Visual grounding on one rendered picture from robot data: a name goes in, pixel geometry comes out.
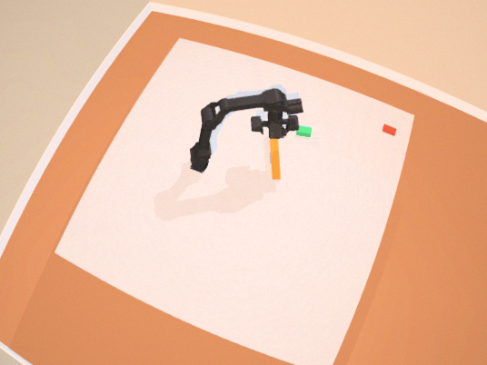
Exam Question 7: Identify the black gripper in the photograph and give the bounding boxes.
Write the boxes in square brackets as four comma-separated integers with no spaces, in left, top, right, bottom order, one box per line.
[251,115,300,135]

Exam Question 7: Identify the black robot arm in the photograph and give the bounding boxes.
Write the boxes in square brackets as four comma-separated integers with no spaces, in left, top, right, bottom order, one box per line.
[190,88,303,173]

